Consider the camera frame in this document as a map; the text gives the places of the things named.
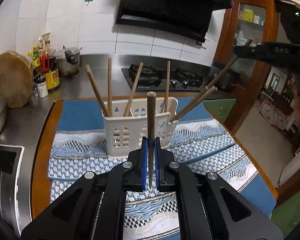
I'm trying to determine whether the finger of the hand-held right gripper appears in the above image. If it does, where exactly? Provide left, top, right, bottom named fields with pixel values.
left=234, top=42, right=300, bottom=74

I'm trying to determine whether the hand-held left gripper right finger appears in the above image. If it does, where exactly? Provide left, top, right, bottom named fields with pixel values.
left=154, top=137, right=283, bottom=240

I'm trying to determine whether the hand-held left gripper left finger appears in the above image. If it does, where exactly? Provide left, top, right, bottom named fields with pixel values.
left=21, top=137, right=149, bottom=240

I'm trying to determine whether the long wooden chopstick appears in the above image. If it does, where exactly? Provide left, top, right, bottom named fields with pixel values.
left=147, top=91, right=157, bottom=190
left=204, top=38, right=254, bottom=90

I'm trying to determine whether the cream plastic utensil holder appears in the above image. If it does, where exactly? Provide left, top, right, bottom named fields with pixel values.
left=102, top=97, right=178, bottom=158

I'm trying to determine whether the bunch of wooden chopsticks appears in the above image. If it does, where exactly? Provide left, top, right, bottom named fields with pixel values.
left=86, top=57, right=217, bottom=122

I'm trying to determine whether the wooden framed glass door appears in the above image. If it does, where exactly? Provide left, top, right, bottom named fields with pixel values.
left=212, top=0, right=282, bottom=137

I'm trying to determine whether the black countertop appliance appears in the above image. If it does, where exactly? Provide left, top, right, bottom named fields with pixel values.
left=211, top=61, right=237, bottom=92

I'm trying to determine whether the green cabinet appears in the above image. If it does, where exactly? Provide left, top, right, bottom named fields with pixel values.
left=203, top=98, right=237, bottom=131
left=270, top=184, right=300, bottom=238

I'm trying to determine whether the blue patterned placemat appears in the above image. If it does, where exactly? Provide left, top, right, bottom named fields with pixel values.
left=49, top=142, right=278, bottom=240
left=48, top=99, right=237, bottom=180

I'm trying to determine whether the black gas stove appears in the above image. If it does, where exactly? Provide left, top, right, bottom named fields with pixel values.
left=121, top=63, right=206, bottom=92

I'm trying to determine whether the black range hood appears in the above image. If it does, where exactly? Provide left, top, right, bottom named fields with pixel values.
left=115, top=0, right=234, bottom=44

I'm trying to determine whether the metal pressure cooker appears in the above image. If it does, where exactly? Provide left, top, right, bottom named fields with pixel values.
left=55, top=45, right=83, bottom=78

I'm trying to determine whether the white shaker with black lid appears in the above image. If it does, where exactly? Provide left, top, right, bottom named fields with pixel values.
left=36, top=76, right=49, bottom=98

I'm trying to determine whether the dark soy sauce bottle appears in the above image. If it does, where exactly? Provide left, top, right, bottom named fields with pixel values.
left=39, top=40, right=61, bottom=92

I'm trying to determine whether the dark kitchen sink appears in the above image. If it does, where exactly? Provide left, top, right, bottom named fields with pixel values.
left=0, top=142, right=25, bottom=232

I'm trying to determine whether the green label bottle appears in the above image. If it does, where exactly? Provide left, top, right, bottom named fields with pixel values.
left=31, top=45, right=42, bottom=68

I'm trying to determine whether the round wooden cutting board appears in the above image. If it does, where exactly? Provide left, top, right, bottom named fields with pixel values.
left=0, top=51, right=34, bottom=109

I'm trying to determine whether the clear snack bag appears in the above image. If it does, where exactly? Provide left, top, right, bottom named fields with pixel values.
left=41, top=32, right=51, bottom=47

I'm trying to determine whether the wall socket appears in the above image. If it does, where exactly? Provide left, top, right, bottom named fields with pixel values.
left=195, top=38, right=210, bottom=50

